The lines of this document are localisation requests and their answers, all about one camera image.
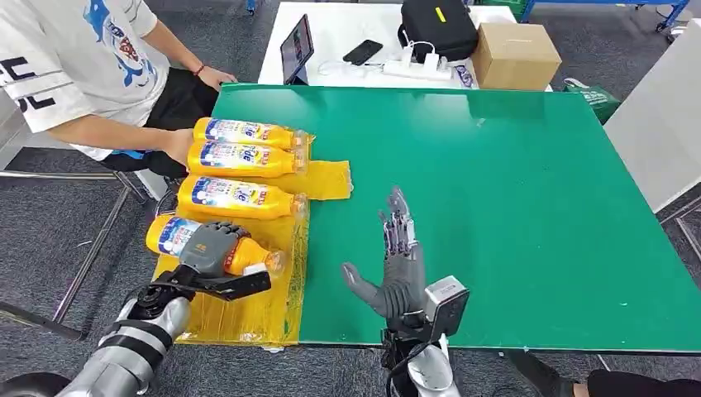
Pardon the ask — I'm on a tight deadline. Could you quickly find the person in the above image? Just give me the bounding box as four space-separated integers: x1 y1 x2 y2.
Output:
0 0 239 182

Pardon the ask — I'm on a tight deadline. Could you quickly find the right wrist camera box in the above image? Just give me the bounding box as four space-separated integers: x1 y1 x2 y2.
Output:
424 275 471 338

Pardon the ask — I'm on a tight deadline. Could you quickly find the yellow plastic sheet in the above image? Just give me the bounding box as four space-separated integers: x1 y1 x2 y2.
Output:
153 131 355 348

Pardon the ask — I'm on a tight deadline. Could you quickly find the black smartphone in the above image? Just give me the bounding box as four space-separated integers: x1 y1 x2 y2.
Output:
342 38 384 67

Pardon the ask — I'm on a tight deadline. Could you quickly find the person's right hand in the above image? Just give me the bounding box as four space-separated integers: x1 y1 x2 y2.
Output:
163 127 196 168

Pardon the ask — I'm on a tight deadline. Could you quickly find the white table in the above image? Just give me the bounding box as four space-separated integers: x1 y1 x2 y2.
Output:
257 1 554 93

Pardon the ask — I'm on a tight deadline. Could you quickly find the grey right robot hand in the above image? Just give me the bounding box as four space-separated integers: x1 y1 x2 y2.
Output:
340 186 429 323

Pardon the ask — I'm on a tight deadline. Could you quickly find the black carry bag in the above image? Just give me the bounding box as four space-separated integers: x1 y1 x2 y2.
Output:
398 0 480 65

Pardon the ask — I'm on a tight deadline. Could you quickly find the dark tablet computer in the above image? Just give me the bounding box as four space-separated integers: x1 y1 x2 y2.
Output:
279 13 316 87

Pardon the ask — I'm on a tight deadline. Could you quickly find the white power strip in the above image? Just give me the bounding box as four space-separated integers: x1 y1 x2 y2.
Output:
382 59 455 83

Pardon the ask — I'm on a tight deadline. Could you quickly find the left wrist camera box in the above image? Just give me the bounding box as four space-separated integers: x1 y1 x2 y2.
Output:
164 265 274 303

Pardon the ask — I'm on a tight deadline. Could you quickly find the green carrier bag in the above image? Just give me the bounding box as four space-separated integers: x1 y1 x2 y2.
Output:
562 77 622 126

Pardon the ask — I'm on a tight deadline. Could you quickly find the metal chair frame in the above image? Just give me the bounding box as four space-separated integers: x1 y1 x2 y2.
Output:
0 170 150 342

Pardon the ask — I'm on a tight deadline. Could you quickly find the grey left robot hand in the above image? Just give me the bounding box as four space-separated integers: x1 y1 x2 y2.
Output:
178 220 252 278

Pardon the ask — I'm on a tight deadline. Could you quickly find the green table mat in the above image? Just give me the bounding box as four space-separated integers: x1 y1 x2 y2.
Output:
210 83 701 355

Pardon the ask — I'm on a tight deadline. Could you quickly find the orange plastic drink bottle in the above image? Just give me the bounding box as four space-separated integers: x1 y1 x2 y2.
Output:
187 141 309 179
193 116 309 151
176 175 309 222
145 214 287 278

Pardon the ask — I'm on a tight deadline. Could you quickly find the white charger cable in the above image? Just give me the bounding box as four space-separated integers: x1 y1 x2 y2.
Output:
403 30 438 56

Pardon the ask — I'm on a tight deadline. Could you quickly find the pale grey table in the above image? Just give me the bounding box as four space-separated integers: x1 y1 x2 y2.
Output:
602 19 701 215

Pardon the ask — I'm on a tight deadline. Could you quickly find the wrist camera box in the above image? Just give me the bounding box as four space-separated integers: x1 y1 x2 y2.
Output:
164 265 274 303
424 275 471 338

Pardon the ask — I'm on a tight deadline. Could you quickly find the person's left hand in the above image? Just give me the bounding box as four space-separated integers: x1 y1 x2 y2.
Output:
197 65 239 93

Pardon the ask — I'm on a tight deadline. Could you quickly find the brown cardboard box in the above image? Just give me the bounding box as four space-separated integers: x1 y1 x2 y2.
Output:
471 22 564 92

